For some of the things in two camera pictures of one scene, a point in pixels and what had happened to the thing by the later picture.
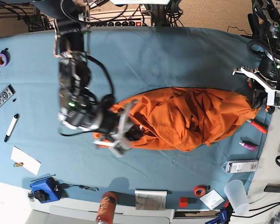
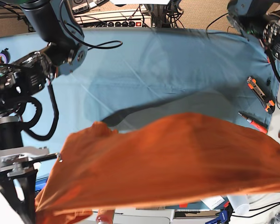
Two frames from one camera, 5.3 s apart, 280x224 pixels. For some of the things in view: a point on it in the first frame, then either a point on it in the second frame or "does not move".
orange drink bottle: x=107 y=207 does not move
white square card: x=212 y=199 does not move
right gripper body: x=119 y=141 → x=12 y=161
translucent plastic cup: x=236 y=193 does not move
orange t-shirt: x=185 y=119 → x=173 y=158
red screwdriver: x=262 y=128 does not move
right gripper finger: x=134 y=133 → x=19 y=189
